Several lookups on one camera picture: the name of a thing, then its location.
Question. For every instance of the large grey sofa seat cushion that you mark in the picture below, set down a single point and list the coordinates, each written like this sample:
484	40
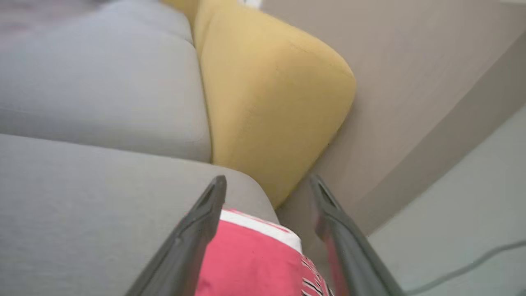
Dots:
82	213

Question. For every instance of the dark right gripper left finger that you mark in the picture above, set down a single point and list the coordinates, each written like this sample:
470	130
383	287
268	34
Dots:
185	255

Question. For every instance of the red basketball jersey number 23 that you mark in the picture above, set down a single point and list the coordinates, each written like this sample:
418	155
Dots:
246	263

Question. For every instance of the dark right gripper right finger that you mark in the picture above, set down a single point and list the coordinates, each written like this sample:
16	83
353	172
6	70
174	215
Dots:
353	255

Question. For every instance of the yellow sofa armrest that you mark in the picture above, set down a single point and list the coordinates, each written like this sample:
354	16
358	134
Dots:
271	102

